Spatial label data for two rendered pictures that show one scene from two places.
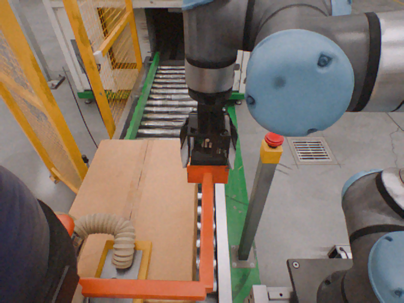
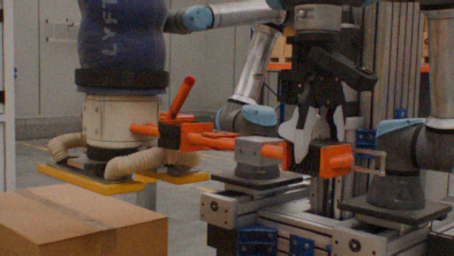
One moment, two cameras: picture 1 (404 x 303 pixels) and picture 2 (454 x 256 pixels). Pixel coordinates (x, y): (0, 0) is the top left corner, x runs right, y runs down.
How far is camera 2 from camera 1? 1.44 m
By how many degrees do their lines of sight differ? 55
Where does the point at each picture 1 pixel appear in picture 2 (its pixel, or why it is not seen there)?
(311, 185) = not seen: outside the picture
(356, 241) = (235, 122)
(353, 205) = (225, 117)
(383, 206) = (236, 105)
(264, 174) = (147, 199)
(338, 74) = (208, 10)
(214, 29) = not seen: hidden behind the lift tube
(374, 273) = (246, 114)
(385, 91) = (216, 17)
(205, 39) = not seen: hidden behind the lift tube
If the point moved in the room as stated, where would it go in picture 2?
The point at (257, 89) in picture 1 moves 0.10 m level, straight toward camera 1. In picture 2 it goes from (194, 14) to (210, 11)
